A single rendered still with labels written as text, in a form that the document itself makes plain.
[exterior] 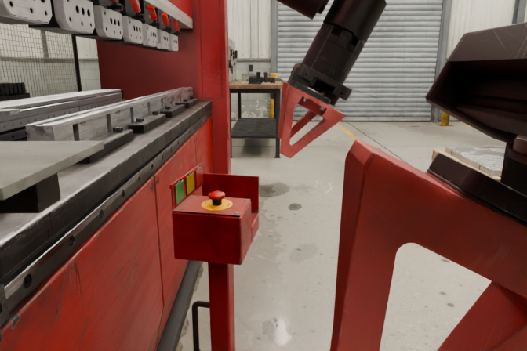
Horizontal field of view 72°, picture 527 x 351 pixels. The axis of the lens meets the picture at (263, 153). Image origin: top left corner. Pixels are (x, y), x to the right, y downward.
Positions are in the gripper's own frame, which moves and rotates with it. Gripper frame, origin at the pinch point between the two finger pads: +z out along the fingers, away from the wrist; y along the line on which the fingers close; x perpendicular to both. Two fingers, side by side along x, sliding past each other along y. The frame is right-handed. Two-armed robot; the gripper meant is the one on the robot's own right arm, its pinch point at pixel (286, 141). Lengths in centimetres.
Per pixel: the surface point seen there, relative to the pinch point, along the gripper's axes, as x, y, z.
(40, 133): -44, -31, 27
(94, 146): -20.1, 4.6, 9.9
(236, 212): 1.6, -28.4, 23.4
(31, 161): -22.2, 12.3, 10.9
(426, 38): 248, -714, -202
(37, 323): -19.6, 0.4, 40.1
